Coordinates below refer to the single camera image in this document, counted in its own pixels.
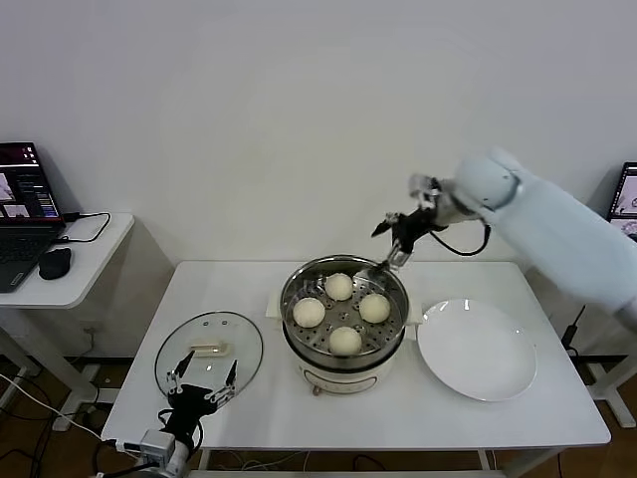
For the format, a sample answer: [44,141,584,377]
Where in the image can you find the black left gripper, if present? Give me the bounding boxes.
[165,350,240,440]

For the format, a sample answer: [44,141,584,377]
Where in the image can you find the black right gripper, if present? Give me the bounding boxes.
[368,205,444,277]

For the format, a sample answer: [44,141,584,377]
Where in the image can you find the round glass pot lid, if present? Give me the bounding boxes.
[153,311,264,409]

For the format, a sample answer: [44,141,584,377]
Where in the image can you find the white steamed baozi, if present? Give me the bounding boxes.
[323,272,352,303]
[357,293,391,324]
[292,297,326,329]
[327,326,363,358]

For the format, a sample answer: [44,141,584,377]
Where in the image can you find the stainless steel steamer basket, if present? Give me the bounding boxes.
[263,254,422,362]

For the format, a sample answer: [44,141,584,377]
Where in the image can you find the white round plate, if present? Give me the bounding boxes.
[416,298,538,402]

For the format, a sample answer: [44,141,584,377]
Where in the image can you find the cream electric cooking pot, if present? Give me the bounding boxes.
[281,318,417,399]

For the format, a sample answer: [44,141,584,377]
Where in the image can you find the white side table with mouse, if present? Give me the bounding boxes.
[0,213,135,433]

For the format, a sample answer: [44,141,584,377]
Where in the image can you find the black computer mouse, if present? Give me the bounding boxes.
[38,248,73,282]

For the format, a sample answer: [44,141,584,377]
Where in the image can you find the black laptop purple screen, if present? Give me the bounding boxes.
[0,141,68,295]

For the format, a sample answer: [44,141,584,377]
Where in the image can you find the grey laptop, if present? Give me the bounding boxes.
[606,160,637,230]

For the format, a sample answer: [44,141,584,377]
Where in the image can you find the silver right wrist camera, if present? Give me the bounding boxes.
[408,172,443,203]

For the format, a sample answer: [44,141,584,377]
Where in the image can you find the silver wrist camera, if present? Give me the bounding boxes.
[116,428,175,462]
[408,172,443,203]

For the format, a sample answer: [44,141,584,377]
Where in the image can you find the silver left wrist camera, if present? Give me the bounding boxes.
[116,428,175,462]

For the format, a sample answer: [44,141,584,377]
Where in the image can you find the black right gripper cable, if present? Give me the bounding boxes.
[430,222,495,258]

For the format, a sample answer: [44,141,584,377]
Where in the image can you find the white floor cable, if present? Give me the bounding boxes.
[0,372,108,444]

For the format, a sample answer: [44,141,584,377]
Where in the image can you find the black hanging cable with plug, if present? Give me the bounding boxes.
[560,305,587,351]

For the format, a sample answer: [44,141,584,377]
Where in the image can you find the black laptop power cable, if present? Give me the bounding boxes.
[51,212,111,246]

